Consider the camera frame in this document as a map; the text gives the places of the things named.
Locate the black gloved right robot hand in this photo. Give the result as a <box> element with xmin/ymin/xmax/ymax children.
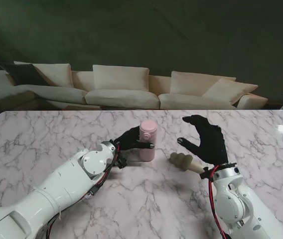
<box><xmin>176</xmin><ymin>115</ymin><xmax>228</xmax><ymax>166</ymax></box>

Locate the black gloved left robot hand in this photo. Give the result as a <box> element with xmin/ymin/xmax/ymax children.
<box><xmin>111</xmin><ymin>126</ymin><xmax>156</xmax><ymax>152</ymax></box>

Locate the pink thermos lid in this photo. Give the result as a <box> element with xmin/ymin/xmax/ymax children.
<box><xmin>140</xmin><ymin>120</ymin><xmax>157</xmax><ymax>144</ymax></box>

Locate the sponge cup brush red handle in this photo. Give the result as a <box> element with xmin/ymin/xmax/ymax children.
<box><xmin>169</xmin><ymin>153</ymin><xmax>208</xmax><ymax>174</ymax></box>

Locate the cream sofa seat cushion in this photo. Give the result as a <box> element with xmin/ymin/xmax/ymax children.
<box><xmin>157</xmin><ymin>93</ymin><xmax>238</xmax><ymax>110</ymax></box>
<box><xmin>14</xmin><ymin>84</ymin><xmax>88</xmax><ymax>105</ymax></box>
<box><xmin>85</xmin><ymin>89</ymin><xmax>160</xmax><ymax>110</ymax></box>

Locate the cream sofa back pillow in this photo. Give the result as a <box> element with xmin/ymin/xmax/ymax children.
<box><xmin>13</xmin><ymin>61</ymin><xmax>72</xmax><ymax>89</ymax></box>
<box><xmin>92</xmin><ymin>64</ymin><xmax>150</xmax><ymax>92</ymax></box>
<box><xmin>202</xmin><ymin>77</ymin><xmax>259</xmax><ymax>106</ymax></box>
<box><xmin>170</xmin><ymin>71</ymin><xmax>237</xmax><ymax>97</ymax></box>

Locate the cream sofa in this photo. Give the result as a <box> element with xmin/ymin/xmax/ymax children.
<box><xmin>0</xmin><ymin>61</ymin><xmax>269</xmax><ymax>111</ymax></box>

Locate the dark brown sofa pillow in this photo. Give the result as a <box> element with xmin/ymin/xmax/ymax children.
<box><xmin>0</xmin><ymin>61</ymin><xmax>50</xmax><ymax>87</ymax></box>

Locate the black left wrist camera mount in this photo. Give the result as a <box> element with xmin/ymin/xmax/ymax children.
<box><xmin>116</xmin><ymin>155</ymin><xmax>129</xmax><ymax>169</ymax></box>

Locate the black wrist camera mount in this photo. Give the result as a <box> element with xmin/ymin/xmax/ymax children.
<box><xmin>200</xmin><ymin>167</ymin><xmax>216</xmax><ymax>179</ymax></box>
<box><xmin>116</xmin><ymin>155</ymin><xmax>129</xmax><ymax>169</ymax></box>

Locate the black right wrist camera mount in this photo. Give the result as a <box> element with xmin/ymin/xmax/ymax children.
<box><xmin>200</xmin><ymin>167</ymin><xmax>216</xmax><ymax>179</ymax></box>

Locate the red black left arm cable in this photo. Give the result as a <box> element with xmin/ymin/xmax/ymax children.
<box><xmin>45</xmin><ymin>145</ymin><xmax>122</xmax><ymax>239</ymax></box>

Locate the red black arm cable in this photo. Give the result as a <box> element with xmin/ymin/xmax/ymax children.
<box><xmin>45</xmin><ymin>145</ymin><xmax>122</xmax><ymax>239</ymax></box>
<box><xmin>207</xmin><ymin>165</ymin><xmax>226</xmax><ymax>239</ymax></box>

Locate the red black right arm cable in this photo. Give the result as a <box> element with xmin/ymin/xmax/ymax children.
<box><xmin>207</xmin><ymin>165</ymin><xmax>226</xmax><ymax>239</ymax></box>

